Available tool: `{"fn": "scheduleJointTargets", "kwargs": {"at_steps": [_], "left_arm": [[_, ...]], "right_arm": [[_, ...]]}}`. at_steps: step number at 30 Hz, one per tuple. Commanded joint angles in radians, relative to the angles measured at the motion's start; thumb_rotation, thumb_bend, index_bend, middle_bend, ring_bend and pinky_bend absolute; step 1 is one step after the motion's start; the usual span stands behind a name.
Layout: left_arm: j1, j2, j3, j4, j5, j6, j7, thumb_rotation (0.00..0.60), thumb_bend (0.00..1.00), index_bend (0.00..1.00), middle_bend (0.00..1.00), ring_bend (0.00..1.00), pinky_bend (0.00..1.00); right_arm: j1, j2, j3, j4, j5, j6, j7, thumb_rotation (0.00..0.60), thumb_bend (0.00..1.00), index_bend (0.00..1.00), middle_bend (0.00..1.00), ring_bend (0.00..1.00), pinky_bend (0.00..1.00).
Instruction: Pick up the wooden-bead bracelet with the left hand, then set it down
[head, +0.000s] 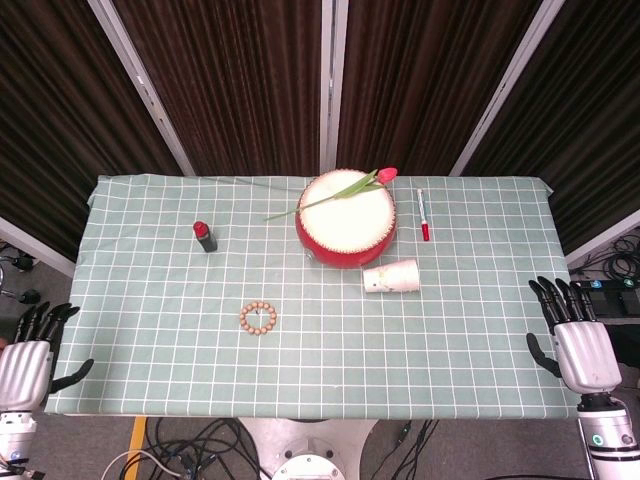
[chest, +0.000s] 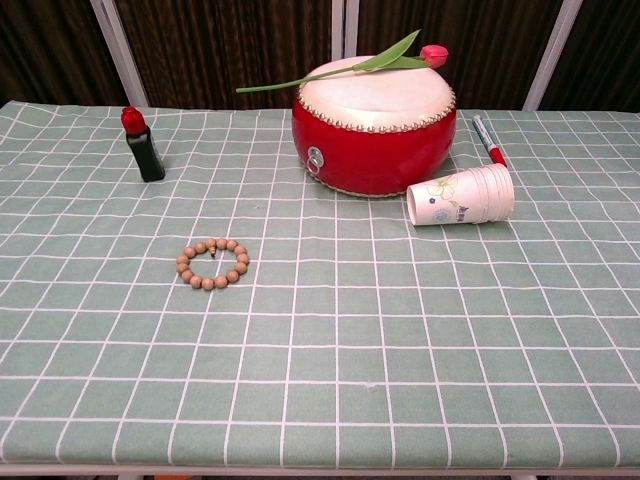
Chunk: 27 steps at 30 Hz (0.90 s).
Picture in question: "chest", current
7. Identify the red drum with white skin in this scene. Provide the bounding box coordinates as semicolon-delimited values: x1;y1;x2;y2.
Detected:
291;55;458;198

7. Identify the stack of white paper cups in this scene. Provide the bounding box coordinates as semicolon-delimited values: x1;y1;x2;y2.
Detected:
405;165;516;228

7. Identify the red and white marker pen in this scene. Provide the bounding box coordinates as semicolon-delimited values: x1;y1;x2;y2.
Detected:
472;114;508;169

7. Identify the dark brown curtain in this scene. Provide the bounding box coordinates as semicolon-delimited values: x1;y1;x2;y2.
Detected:
0;0;640;112

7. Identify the green checkered tablecloth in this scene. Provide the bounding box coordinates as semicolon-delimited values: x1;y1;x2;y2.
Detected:
0;101;640;470

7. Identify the white metal frame post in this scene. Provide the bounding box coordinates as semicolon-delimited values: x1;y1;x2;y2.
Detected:
89;0;150;108
522;0;584;112
331;0;359;60

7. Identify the artificial pink tulip flower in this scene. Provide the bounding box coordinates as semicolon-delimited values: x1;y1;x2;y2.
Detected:
235;29;450;95

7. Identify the wooden bead bracelet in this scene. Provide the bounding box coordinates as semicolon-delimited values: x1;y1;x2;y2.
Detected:
175;238;250;292

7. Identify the black bottle with red cap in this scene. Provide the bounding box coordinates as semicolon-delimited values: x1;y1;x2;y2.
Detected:
120;105;167;183

